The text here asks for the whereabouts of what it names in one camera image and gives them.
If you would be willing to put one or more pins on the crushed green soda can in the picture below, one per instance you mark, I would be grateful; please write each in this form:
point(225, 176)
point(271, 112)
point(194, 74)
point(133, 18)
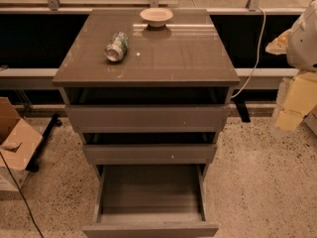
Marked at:
point(117, 47)

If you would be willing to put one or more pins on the grey bottom drawer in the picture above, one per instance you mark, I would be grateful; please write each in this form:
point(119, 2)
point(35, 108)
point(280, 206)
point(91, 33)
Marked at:
point(150, 201)

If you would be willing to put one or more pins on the black stand leg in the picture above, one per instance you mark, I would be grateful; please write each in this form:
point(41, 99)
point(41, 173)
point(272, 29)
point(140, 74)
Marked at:
point(33, 165)
point(242, 110)

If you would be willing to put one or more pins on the grey top drawer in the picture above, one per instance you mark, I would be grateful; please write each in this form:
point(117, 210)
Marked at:
point(139, 119)

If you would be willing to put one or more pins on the white ceramic bowl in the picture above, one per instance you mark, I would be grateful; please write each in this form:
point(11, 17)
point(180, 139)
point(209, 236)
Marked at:
point(156, 17)

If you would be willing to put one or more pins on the grey middle drawer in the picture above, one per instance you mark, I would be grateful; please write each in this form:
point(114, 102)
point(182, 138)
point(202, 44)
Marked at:
point(149, 154)

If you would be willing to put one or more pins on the open cardboard box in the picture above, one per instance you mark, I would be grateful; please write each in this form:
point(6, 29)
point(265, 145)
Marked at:
point(18, 142)

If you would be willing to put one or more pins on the black stand leg right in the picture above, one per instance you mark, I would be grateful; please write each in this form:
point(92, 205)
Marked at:
point(242, 110)

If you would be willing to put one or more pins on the cardboard box at right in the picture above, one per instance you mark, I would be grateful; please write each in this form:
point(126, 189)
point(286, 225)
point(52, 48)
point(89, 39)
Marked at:
point(311, 120)

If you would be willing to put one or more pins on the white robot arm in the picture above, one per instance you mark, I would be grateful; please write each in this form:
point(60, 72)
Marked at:
point(302, 42)

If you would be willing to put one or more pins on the grey drawer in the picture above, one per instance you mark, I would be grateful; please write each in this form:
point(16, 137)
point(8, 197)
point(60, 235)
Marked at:
point(149, 154)
point(139, 119)
point(150, 201)

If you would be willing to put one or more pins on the black stand leg left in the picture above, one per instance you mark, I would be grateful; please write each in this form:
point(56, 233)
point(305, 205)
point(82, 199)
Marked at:
point(33, 165)

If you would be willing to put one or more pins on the grey drawer cabinet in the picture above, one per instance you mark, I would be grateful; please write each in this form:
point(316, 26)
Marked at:
point(183, 63)

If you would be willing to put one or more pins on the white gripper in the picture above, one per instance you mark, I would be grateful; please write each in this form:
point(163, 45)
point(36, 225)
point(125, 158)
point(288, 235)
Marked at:
point(303, 45)

